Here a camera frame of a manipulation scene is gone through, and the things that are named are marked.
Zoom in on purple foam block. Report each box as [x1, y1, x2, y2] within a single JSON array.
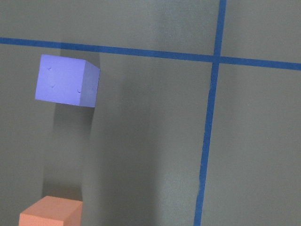
[[35, 54, 100, 108]]

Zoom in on orange foam block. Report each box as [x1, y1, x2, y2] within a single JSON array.
[[19, 196, 83, 226]]

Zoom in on brown paper table cover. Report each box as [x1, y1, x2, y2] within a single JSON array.
[[0, 0, 301, 226]]

